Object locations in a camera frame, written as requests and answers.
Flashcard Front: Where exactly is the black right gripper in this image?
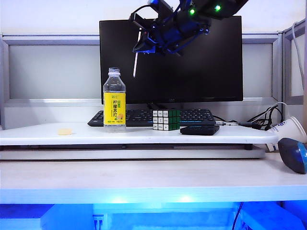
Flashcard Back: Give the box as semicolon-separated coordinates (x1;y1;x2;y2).
128;10;211;58

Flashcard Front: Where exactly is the thin wooden stick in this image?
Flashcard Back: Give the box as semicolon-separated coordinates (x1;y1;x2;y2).
132;27;142;78

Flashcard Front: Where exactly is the clear bottle with yellow label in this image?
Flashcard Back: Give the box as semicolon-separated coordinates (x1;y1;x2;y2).
103;67;127;133

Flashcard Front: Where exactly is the black computer monitor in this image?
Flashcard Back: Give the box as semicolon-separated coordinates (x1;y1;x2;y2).
99;15;244;110

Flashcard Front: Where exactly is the black computer keyboard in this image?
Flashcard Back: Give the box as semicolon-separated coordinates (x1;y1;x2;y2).
86;109;217;128

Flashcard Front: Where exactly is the Rubik's cube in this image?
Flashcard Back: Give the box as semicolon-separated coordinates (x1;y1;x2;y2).
153;109;181;132

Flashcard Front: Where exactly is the grey office partition panel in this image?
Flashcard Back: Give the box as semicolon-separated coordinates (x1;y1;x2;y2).
0;31;283;130

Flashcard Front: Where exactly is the small black box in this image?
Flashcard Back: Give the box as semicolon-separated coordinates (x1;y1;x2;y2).
179;125;220;136

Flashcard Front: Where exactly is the white desk riser platform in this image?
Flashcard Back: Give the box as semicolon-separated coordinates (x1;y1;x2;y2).
0;122;279;161

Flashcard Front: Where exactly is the side partition panel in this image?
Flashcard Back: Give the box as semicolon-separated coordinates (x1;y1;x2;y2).
282;20;307;106

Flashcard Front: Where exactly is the white paper cup blue logo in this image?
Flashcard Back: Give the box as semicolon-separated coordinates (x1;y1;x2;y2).
265;116;307;152

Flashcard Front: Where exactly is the black and blue computer mouse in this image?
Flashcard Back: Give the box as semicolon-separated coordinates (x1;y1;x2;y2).
277;138;307;174

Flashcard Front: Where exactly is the silver cable connector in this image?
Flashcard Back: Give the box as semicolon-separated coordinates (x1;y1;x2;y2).
215;121;240;127

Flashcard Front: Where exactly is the black cable bundle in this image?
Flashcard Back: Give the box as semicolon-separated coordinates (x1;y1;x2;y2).
213;105;283;131

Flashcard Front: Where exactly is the thick white cable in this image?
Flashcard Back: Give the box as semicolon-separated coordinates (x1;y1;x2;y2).
291;23;304;92

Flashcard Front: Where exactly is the thin white cable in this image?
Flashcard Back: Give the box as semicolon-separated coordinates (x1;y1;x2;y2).
265;102;288;131

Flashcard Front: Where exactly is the thin black hanging cable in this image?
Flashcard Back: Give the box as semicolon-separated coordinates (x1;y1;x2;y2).
233;202;244;230

